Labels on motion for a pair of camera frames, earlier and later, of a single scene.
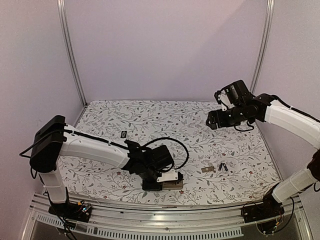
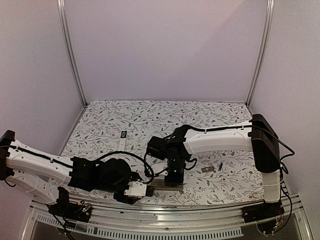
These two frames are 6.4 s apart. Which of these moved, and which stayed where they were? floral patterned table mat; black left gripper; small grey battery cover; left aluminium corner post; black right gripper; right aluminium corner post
Moved: black left gripper; black right gripper
Stayed: small grey battery cover; floral patterned table mat; right aluminium corner post; left aluminium corner post
